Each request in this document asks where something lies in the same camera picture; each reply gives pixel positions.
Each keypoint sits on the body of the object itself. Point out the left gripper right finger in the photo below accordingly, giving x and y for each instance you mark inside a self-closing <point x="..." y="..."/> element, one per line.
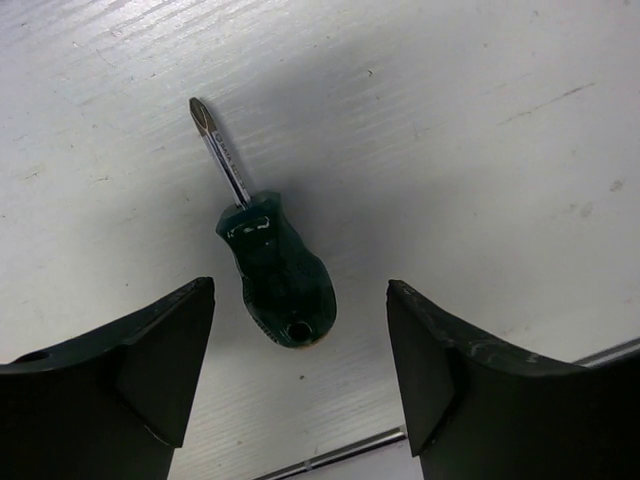
<point x="479" y="407"/>

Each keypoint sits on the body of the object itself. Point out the green orange-tipped screwdriver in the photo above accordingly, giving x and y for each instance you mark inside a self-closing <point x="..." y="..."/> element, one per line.
<point x="286" y="289"/>

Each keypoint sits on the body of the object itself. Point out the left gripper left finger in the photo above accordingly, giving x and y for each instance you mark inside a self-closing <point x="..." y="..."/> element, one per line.
<point x="113" y="403"/>

